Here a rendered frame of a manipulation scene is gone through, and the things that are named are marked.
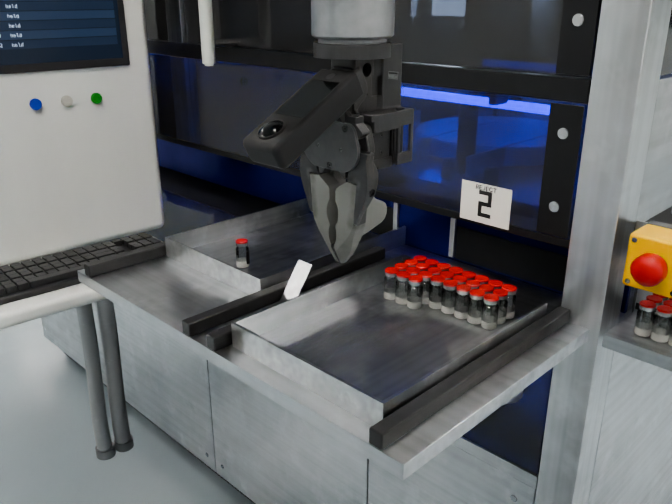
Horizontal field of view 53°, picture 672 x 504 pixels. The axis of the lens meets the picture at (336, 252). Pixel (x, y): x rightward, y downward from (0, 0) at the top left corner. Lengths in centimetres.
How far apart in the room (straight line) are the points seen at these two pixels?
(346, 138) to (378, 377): 32
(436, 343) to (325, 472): 70
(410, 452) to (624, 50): 53
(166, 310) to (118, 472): 120
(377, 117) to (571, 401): 58
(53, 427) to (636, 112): 200
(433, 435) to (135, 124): 102
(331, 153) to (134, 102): 93
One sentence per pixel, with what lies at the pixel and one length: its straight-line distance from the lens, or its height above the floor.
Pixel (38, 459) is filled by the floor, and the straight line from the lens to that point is 230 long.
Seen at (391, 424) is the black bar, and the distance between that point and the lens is 71.
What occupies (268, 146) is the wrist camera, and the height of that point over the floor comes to 119.
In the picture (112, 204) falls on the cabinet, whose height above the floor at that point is 88.
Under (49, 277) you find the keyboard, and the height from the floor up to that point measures 83.
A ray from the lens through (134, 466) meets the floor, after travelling 218.
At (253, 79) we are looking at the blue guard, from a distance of 135.
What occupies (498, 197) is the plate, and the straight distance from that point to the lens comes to 100.
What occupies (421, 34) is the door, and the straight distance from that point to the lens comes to 107.
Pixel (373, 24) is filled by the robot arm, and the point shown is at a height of 129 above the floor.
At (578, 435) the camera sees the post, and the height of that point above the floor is 71.
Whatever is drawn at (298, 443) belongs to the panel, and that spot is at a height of 37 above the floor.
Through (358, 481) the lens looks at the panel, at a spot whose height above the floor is 37.
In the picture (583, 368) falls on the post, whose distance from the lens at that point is 102.
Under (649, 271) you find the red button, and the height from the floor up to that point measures 100.
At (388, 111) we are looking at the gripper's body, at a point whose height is 121.
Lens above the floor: 131
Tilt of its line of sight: 21 degrees down
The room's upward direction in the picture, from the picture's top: straight up
